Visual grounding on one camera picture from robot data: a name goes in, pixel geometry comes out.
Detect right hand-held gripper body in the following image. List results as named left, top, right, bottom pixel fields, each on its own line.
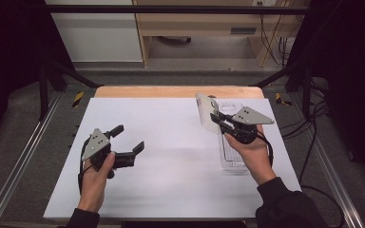
left=224, top=106, right=276, bottom=146

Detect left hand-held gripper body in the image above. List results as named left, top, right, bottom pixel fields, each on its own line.
left=80, top=127, right=137, bottom=180

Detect iridescent phone case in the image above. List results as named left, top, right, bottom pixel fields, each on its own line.
left=195, top=92, right=221, bottom=136

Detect clear plastic packaging tray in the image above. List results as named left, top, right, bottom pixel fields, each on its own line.
left=217, top=100, right=257, bottom=174

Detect person's right hand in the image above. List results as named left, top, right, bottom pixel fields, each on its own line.
left=222, top=123, right=278, bottom=186

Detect person's left hand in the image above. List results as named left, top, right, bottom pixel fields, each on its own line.
left=77, top=151, right=117, bottom=213

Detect white table board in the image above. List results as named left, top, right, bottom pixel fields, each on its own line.
left=43, top=97, right=302, bottom=221

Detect yellow black floor tape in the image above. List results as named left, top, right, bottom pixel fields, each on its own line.
left=71, top=91, right=86, bottom=108
left=275, top=92, right=293, bottom=107

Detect wooden table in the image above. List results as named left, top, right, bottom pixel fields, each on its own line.
left=93, top=85, right=265, bottom=100

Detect white cabinet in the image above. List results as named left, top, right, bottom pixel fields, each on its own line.
left=44, top=0, right=144, bottom=63

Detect light wooden desk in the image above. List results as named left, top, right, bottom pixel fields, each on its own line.
left=132, top=0, right=312, bottom=68

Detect black curtain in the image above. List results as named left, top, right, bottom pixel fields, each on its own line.
left=0, top=0, right=75, bottom=153
left=286, top=0, right=365, bottom=186

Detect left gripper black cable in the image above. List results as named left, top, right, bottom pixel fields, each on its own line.
left=77, top=137, right=93, bottom=195

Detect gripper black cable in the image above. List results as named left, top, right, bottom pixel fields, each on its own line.
left=77, top=137, right=93, bottom=195
left=256, top=130, right=346, bottom=228

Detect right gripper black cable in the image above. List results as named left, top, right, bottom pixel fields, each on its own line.
left=256, top=130, right=346, bottom=228

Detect black frame strut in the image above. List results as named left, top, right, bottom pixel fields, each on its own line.
left=37, top=58, right=104, bottom=122
left=250, top=60, right=315, bottom=120

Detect black floor cables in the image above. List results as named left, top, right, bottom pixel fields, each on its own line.
left=279, top=79, right=331, bottom=184

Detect aluminium rail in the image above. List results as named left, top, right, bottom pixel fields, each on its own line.
left=0, top=91, right=63, bottom=228
left=289, top=94, right=365, bottom=228

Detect hanging desk cables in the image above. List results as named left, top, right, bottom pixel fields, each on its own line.
left=259, top=12, right=298, bottom=68

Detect black horizontal frame bar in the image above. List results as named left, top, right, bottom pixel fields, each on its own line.
left=22, top=4, right=324, bottom=15

